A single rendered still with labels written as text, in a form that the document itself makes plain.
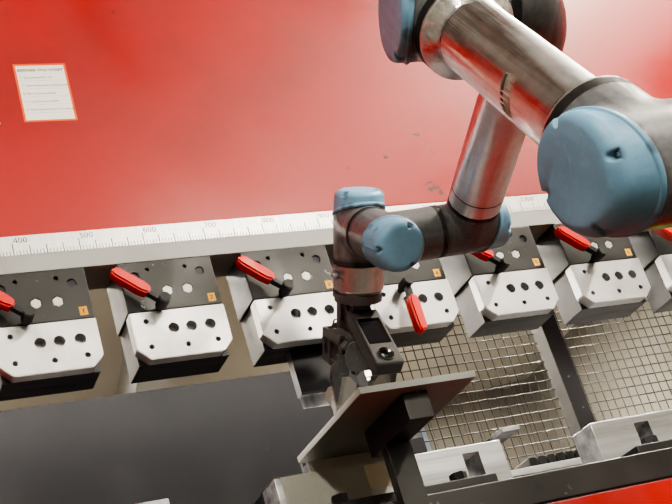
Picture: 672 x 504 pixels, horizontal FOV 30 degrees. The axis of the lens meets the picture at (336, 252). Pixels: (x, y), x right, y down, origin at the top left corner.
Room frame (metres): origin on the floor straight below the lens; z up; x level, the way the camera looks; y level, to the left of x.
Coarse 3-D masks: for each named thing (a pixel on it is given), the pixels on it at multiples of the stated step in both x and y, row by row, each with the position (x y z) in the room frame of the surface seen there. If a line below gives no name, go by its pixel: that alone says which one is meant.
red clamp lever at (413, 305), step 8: (408, 280) 1.87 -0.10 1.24; (400, 288) 1.89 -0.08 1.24; (408, 288) 1.88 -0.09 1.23; (408, 296) 1.89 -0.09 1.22; (416, 296) 1.88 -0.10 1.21; (408, 304) 1.88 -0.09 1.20; (416, 304) 1.88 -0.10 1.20; (408, 312) 1.89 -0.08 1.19; (416, 312) 1.88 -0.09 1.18; (416, 320) 1.88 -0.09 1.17; (424, 320) 1.88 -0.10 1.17; (416, 328) 1.89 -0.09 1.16; (424, 328) 1.88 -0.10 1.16
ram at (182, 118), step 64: (0, 0) 1.66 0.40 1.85; (64, 0) 1.71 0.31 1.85; (128, 0) 1.76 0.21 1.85; (192, 0) 1.82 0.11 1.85; (256, 0) 1.87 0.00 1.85; (320, 0) 1.93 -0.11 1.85; (576, 0) 2.20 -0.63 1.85; (640, 0) 2.28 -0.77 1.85; (0, 64) 1.65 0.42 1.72; (128, 64) 1.75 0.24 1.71; (192, 64) 1.80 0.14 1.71; (256, 64) 1.86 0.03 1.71; (320, 64) 1.91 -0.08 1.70; (384, 64) 1.97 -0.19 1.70; (640, 64) 2.24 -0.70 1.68; (0, 128) 1.64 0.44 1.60; (64, 128) 1.69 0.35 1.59; (128, 128) 1.74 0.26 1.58; (192, 128) 1.79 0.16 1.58; (256, 128) 1.84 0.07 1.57; (320, 128) 1.89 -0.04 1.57; (384, 128) 1.95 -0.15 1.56; (448, 128) 2.01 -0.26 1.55; (0, 192) 1.63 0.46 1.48; (64, 192) 1.68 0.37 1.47; (128, 192) 1.73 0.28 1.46; (192, 192) 1.77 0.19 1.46; (256, 192) 1.82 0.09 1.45; (320, 192) 1.88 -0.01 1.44; (384, 192) 1.93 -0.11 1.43; (448, 192) 1.99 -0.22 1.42; (512, 192) 2.05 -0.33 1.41; (0, 256) 1.63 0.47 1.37; (64, 256) 1.67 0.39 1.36; (128, 256) 1.71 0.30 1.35; (192, 256) 1.76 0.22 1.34
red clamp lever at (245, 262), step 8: (240, 264) 1.76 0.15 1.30; (248, 264) 1.76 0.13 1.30; (256, 264) 1.76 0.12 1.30; (248, 272) 1.77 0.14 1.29; (256, 272) 1.76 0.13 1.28; (264, 272) 1.77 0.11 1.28; (272, 272) 1.78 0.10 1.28; (264, 280) 1.78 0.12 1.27; (272, 280) 1.78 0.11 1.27; (280, 280) 1.78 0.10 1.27; (288, 280) 1.78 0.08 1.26; (280, 288) 1.79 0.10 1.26; (288, 288) 1.78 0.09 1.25; (280, 296) 1.81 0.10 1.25
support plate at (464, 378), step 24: (384, 384) 1.61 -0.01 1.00; (408, 384) 1.62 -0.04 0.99; (432, 384) 1.65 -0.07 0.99; (456, 384) 1.68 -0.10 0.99; (360, 408) 1.65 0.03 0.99; (384, 408) 1.68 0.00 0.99; (336, 432) 1.73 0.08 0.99; (360, 432) 1.76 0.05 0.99; (312, 456) 1.81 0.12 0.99; (336, 456) 1.85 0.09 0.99
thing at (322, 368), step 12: (312, 348) 1.87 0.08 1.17; (288, 360) 1.86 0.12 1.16; (300, 360) 1.85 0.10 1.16; (312, 360) 1.86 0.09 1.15; (324, 360) 1.87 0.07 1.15; (300, 372) 1.85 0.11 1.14; (312, 372) 1.86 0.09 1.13; (324, 372) 1.87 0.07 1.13; (300, 384) 1.85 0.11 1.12; (312, 384) 1.86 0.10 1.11; (324, 384) 1.87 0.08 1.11; (300, 396) 1.85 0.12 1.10; (312, 396) 1.86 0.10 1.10; (324, 396) 1.87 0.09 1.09
